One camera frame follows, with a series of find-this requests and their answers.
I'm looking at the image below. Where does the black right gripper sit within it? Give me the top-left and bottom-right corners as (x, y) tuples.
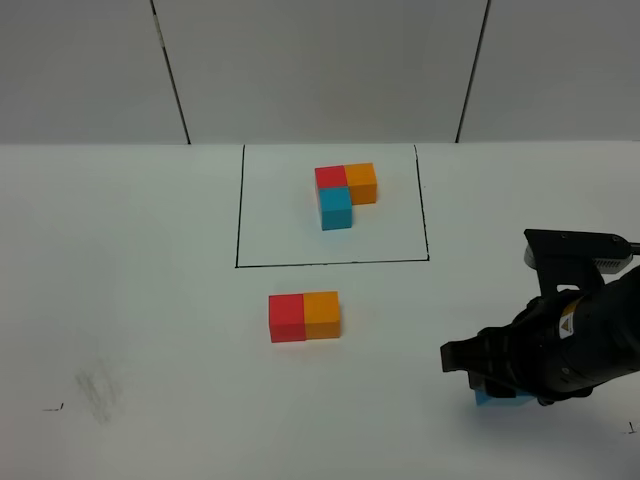
(440, 268), (639, 405)

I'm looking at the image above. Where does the blue template cube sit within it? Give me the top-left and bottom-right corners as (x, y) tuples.
(318, 187), (353, 231)

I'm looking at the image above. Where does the orange template cube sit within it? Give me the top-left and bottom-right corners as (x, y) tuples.
(344, 163), (378, 205)

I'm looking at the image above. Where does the red template cube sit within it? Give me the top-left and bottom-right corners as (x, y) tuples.
(314, 165), (350, 204)

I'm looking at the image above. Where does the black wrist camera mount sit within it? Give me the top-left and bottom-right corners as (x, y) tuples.
(524, 229), (639, 297)

